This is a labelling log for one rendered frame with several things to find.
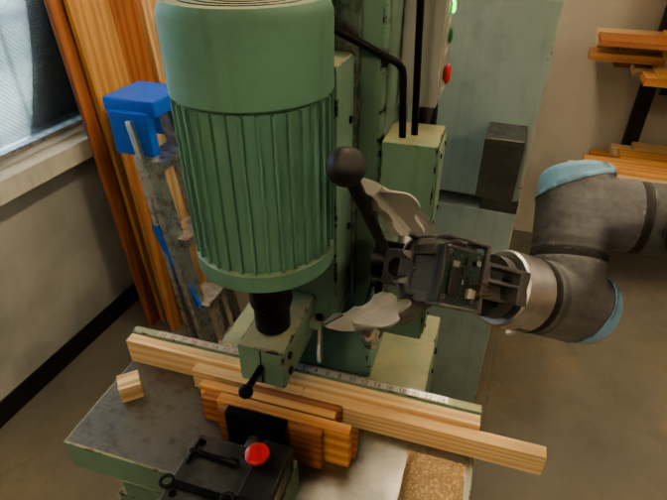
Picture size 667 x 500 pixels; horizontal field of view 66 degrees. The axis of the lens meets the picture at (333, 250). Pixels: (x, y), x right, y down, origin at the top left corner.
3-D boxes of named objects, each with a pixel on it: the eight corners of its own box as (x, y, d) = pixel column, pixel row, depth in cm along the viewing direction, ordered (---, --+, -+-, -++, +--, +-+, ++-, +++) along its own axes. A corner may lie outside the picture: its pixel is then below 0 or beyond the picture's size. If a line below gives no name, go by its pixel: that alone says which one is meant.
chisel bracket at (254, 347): (241, 385, 77) (235, 343, 72) (278, 324, 88) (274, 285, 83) (288, 397, 75) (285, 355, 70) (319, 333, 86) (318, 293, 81)
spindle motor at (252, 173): (172, 282, 63) (111, 3, 46) (235, 212, 77) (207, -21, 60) (308, 309, 59) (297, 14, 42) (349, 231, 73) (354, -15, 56)
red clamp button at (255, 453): (240, 463, 63) (240, 458, 62) (251, 442, 65) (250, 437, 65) (263, 470, 62) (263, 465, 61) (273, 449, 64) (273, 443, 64)
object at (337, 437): (221, 433, 80) (215, 400, 76) (226, 424, 81) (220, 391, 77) (348, 467, 75) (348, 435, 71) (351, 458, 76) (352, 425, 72)
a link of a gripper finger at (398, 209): (397, 153, 49) (449, 226, 52) (365, 162, 54) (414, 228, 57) (375, 173, 48) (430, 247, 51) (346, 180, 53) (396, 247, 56)
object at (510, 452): (195, 386, 87) (191, 370, 85) (200, 378, 89) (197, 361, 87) (540, 475, 74) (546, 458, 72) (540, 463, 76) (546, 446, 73)
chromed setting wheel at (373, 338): (356, 363, 84) (358, 305, 77) (374, 314, 94) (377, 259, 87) (374, 367, 83) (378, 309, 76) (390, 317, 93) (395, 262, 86)
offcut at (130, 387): (122, 403, 85) (118, 390, 83) (120, 389, 87) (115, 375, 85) (144, 396, 86) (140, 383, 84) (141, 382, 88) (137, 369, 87)
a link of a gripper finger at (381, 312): (345, 329, 47) (422, 286, 50) (318, 321, 52) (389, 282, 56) (357, 360, 47) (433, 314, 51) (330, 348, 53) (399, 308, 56)
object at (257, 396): (203, 408, 84) (199, 384, 81) (207, 402, 85) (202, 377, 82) (333, 442, 78) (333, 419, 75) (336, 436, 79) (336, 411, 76)
